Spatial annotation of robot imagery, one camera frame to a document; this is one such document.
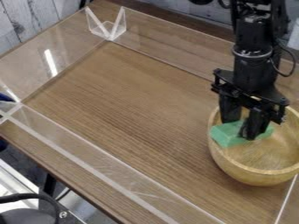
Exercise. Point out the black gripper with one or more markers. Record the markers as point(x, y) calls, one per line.
point(248, 87)

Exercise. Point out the green rectangular block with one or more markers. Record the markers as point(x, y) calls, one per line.
point(224, 134)

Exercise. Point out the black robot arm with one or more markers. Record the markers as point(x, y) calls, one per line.
point(259, 22)

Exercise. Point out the light wooden bowl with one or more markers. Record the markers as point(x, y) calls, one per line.
point(263, 163)

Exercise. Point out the blue object at edge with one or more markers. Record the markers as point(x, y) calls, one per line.
point(5, 98)

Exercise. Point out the clear acrylic tray wall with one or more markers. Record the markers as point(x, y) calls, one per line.
point(111, 115)

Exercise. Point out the clear acrylic corner bracket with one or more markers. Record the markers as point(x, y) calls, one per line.
point(108, 30)

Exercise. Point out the metal table bracket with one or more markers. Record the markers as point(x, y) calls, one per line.
point(67, 216)

